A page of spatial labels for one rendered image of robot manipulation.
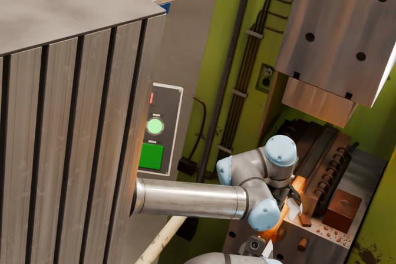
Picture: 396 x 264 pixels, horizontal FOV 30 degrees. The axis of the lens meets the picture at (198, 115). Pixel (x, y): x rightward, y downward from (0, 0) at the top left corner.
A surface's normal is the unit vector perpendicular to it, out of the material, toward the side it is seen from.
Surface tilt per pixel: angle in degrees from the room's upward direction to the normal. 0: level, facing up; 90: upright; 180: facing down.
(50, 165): 90
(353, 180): 0
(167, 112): 60
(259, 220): 90
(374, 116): 90
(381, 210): 90
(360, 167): 0
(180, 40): 0
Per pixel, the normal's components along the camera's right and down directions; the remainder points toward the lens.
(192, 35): 0.18, -0.81
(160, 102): 0.09, 0.08
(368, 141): -0.42, 0.45
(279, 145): -0.03, -0.52
